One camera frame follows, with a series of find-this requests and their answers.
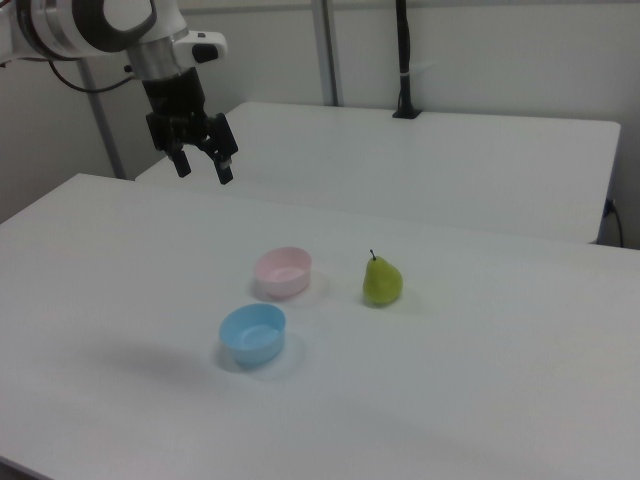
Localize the pink plastic bowl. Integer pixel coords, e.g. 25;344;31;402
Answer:
253;245;313;301

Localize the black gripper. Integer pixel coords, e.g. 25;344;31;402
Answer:
141;67;238;187

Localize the grey partition post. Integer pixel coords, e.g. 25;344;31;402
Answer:
77;58;127;181
310;0;347;107

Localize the black camera stand pole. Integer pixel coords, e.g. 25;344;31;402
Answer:
391;0;424;121

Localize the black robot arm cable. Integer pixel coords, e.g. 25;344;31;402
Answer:
48;58;137;94

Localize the black power cable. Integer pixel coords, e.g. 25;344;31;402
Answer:
603;197;626;249

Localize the blue plastic bowl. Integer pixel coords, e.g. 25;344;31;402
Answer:
218;302;288;370

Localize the green pear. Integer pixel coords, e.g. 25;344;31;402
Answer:
362;248;404;308

